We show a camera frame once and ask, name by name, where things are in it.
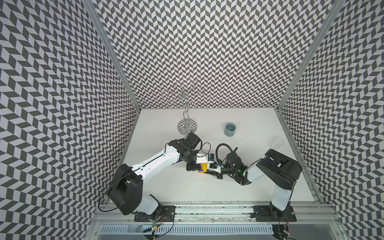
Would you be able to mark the white ribbed cable duct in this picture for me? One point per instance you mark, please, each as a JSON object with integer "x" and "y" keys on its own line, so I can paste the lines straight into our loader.
{"x": 188, "y": 230}

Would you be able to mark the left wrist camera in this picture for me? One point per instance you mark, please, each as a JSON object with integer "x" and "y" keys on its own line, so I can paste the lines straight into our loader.
{"x": 204, "y": 154}

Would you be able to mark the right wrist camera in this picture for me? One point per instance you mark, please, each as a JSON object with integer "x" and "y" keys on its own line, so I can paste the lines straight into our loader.
{"x": 214, "y": 167}

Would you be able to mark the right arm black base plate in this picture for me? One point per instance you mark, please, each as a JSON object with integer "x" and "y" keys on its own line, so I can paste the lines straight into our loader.
{"x": 261, "y": 214}

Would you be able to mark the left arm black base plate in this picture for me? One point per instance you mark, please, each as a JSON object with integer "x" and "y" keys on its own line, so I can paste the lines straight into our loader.
{"x": 161, "y": 214}

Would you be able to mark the yellow curved lego brick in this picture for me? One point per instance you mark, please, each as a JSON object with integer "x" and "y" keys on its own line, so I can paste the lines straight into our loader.
{"x": 204, "y": 168}

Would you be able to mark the clear glass cup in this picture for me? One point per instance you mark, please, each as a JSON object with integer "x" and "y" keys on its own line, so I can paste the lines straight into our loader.
{"x": 276, "y": 142}

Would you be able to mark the aluminium front rail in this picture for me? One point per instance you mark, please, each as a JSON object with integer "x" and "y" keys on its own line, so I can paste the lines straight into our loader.
{"x": 238, "y": 213}

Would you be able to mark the chrome mug tree stand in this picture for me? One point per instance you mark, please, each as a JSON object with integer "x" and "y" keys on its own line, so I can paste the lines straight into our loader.
{"x": 186, "y": 125}

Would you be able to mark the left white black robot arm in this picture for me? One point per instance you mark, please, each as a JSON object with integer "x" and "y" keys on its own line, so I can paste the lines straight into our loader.
{"x": 126, "y": 188}

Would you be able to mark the grey-blue ceramic cup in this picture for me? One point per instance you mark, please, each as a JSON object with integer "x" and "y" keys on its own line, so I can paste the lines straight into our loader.
{"x": 230, "y": 129}

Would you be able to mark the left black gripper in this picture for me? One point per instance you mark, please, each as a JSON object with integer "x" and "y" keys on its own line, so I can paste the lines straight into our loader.
{"x": 190, "y": 167}

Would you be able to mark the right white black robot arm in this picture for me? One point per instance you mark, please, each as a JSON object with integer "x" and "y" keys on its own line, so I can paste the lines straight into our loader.
{"x": 281, "y": 169}

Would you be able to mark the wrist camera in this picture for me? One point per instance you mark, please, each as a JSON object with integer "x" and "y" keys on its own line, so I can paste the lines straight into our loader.
{"x": 204, "y": 154}
{"x": 214, "y": 167}

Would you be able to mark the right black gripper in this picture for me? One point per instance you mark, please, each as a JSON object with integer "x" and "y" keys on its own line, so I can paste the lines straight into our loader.
{"x": 219, "y": 176}

